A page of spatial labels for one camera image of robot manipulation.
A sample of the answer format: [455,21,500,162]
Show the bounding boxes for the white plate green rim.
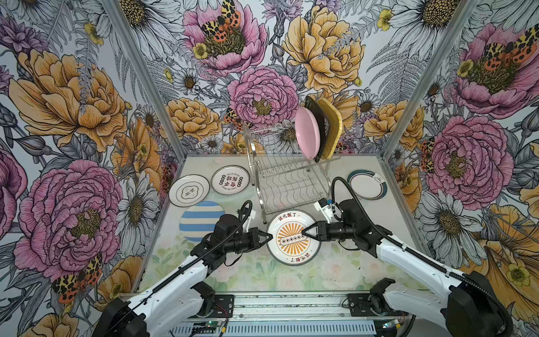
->
[168,174,210,207]

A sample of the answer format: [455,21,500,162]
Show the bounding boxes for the pink round plate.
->
[295,107,320,160]

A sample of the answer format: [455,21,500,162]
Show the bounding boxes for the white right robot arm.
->
[303,199,514,336]

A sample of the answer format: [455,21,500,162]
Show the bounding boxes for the black floral square plate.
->
[305,96,327,163]

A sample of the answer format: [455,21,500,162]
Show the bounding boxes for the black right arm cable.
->
[330,176,514,337]

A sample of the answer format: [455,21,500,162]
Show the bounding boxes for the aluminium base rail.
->
[104,290,422,337]

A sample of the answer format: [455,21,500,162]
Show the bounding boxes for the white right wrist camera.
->
[314,198,336,223]

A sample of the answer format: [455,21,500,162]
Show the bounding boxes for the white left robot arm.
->
[93,214,273,336]

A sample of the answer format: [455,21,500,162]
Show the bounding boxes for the yellow woven square plate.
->
[317,98,343,160]

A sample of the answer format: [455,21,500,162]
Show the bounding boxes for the white plate red characters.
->
[211,165,250,195]

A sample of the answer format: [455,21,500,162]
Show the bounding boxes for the chrome two-tier dish rack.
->
[241,120,341,224]

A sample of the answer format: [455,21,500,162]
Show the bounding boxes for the white plate green red band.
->
[348,169,387,201]

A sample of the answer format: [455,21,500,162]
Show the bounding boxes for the white plate orange sunburst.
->
[268,209,321,266]

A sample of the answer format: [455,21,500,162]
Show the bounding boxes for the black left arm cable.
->
[104,199,253,334]

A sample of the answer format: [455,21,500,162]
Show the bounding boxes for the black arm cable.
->
[330,176,514,337]
[104,199,253,334]

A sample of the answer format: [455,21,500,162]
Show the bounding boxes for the blue white striped plate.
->
[179,201,225,242]

